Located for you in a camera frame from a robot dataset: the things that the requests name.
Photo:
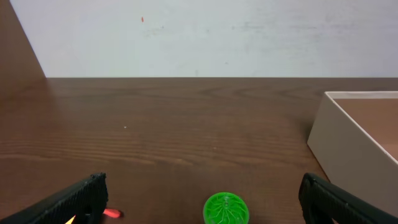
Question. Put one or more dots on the orange rubber duck toy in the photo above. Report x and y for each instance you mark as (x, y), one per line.
(108, 212)

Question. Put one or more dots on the green ribbed plastic cap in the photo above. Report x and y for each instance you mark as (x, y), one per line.
(225, 208)

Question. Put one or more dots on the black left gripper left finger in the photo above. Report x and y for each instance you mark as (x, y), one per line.
(82, 202)

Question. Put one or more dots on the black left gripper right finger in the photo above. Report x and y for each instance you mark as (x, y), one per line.
(323, 202)

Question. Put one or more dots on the white cardboard box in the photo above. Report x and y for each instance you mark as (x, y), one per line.
(354, 139)

